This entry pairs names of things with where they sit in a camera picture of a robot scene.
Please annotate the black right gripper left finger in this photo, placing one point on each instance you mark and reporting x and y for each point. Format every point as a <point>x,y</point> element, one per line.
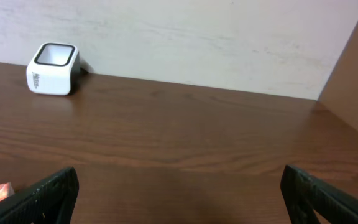
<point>51,200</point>

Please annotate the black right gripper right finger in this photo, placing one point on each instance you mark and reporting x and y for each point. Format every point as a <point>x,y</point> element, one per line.
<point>306,195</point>

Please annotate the white barcode scanner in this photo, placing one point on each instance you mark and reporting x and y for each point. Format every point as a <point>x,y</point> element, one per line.
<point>54,69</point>

